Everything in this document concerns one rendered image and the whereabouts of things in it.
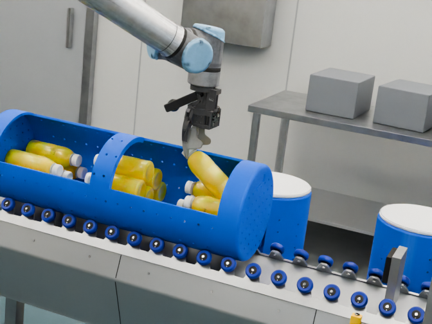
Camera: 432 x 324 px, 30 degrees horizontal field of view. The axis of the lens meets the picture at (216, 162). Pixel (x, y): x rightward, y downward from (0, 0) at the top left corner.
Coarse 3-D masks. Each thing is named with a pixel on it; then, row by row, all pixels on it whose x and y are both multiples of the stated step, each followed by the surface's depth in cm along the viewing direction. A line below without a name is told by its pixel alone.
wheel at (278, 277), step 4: (276, 272) 220; (280, 272) 220; (284, 272) 220; (272, 276) 220; (276, 276) 220; (280, 276) 219; (284, 276) 219; (272, 280) 219; (276, 280) 219; (280, 280) 219; (284, 280) 218; (276, 284) 219; (280, 284) 218
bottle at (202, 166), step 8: (192, 152) 232; (200, 152) 232; (192, 160) 231; (200, 160) 230; (208, 160) 231; (192, 168) 231; (200, 168) 230; (208, 168) 230; (216, 168) 230; (200, 176) 231; (208, 176) 229; (216, 176) 229; (224, 176) 230; (208, 184) 230; (216, 184) 229; (224, 184) 229; (216, 192) 229
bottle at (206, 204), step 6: (192, 198) 230; (198, 198) 228; (204, 198) 228; (210, 198) 228; (216, 198) 228; (192, 204) 229; (198, 204) 227; (204, 204) 226; (210, 204) 226; (216, 204) 226; (198, 210) 227; (204, 210) 226; (210, 210) 226; (216, 210) 225
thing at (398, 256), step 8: (392, 248) 219; (400, 248) 218; (392, 256) 212; (400, 256) 212; (392, 264) 212; (400, 264) 212; (384, 272) 214; (392, 272) 212; (400, 272) 216; (384, 280) 214; (392, 280) 213; (400, 280) 220; (392, 288) 213; (392, 296) 214
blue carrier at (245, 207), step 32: (0, 128) 248; (32, 128) 269; (64, 128) 262; (96, 128) 251; (0, 160) 257; (96, 160) 234; (160, 160) 253; (224, 160) 239; (0, 192) 252; (32, 192) 244; (64, 192) 238; (96, 192) 233; (224, 192) 219; (256, 192) 226; (128, 224) 234; (160, 224) 228; (192, 224) 223; (224, 224) 219; (256, 224) 232; (224, 256) 230
